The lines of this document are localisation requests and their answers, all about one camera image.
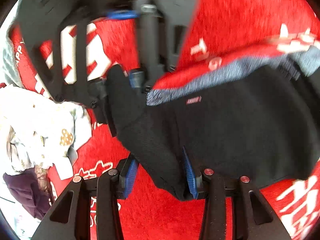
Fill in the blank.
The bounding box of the dark purple garment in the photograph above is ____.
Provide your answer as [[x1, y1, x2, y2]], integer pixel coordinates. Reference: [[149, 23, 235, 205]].
[[3, 168, 54, 220]]

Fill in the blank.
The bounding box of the black pants blue patterned trim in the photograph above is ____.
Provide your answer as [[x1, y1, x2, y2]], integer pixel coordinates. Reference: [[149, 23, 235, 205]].
[[107, 46, 319, 200]]

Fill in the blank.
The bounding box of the red wedding blanket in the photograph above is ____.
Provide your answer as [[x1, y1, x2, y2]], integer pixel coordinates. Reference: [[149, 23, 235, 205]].
[[10, 0, 320, 240]]

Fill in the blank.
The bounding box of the white floral garment pile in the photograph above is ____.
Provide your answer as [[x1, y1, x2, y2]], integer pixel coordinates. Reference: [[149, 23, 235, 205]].
[[1, 86, 92, 180]]

